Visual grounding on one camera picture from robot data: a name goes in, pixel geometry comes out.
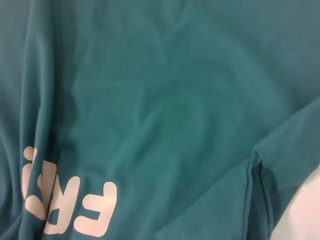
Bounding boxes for teal t-shirt with cream letters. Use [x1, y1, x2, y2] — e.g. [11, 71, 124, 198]
[0, 0, 320, 240]

